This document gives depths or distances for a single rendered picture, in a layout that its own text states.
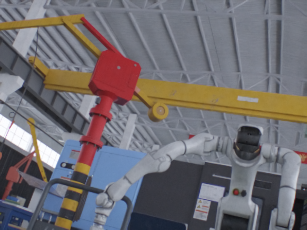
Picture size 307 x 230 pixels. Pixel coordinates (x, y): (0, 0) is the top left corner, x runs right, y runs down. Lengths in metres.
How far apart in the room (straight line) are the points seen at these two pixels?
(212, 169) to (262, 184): 0.66
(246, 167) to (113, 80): 3.49
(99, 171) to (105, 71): 1.43
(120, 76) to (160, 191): 1.65
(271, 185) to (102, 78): 2.59
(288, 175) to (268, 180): 3.07
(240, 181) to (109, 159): 3.70
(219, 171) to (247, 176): 3.10
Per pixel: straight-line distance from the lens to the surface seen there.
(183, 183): 5.23
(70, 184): 2.47
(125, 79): 5.30
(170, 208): 5.17
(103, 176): 5.55
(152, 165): 1.91
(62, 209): 4.89
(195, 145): 2.02
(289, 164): 2.04
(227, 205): 2.14
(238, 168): 2.03
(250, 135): 2.02
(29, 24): 5.49
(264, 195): 5.03
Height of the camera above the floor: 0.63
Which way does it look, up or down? 20 degrees up
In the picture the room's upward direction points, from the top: 16 degrees clockwise
